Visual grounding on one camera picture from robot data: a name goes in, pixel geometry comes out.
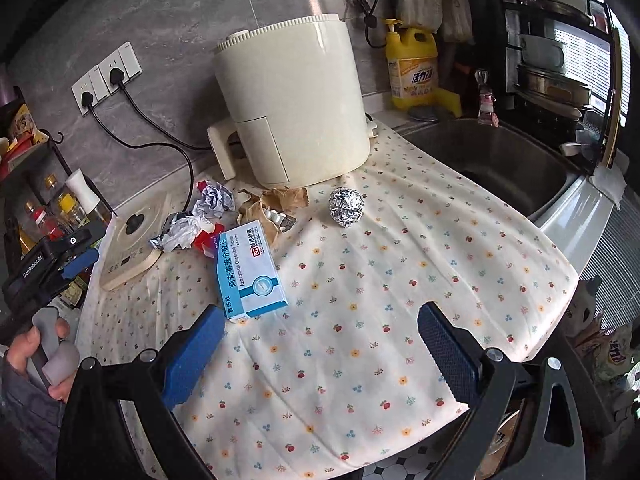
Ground window blinds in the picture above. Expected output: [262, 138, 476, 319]
[550, 22, 623, 128]

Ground aluminium foil ball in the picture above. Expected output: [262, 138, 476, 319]
[328, 187, 365, 230]

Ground white capped oil bottle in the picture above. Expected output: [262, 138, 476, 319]
[65, 168, 114, 227]

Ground white tissue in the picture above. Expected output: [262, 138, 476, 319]
[162, 214, 214, 252]

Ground yellow dish soap bottle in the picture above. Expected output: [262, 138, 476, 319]
[382, 17, 441, 111]

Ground black dish rack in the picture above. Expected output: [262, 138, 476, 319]
[492, 0, 618, 163]

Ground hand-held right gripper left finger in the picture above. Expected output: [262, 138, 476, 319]
[57, 304, 227, 480]

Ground floral tablecloth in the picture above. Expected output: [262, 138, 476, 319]
[80, 120, 576, 480]

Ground person's left forearm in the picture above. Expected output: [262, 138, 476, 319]
[0, 355, 68, 463]

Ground metal faucet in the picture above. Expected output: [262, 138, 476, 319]
[474, 67, 493, 111]

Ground brown paper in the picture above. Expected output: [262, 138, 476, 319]
[237, 185, 309, 247]

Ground black spice rack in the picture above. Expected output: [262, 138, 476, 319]
[0, 85, 117, 311]

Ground yellow sponge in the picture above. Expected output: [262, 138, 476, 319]
[434, 87, 464, 117]

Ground blue white medicine box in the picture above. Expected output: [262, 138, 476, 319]
[216, 220, 290, 322]

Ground person's left hand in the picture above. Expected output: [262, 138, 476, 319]
[0, 319, 71, 405]

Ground silver wrapper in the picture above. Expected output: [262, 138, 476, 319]
[148, 212, 193, 251]

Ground white dish cloth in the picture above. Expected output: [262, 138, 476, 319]
[589, 159, 627, 202]

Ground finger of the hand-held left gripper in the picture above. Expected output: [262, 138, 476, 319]
[47, 222, 109, 257]
[61, 247, 99, 282]

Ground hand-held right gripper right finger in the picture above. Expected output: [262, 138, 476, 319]
[417, 301, 587, 480]

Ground stainless steel sink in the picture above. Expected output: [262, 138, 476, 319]
[395, 117, 577, 222]

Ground cream air fryer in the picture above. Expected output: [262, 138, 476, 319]
[207, 14, 376, 187]

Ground bundle of black cables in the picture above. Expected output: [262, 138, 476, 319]
[332, 0, 397, 50]

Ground black power cable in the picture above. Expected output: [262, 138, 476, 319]
[119, 82, 212, 152]
[86, 104, 197, 213]

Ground white pill blister pack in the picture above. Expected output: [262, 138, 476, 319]
[262, 208, 296, 234]

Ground pink toy figure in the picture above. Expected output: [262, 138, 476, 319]
[477, 91, 501, 127]

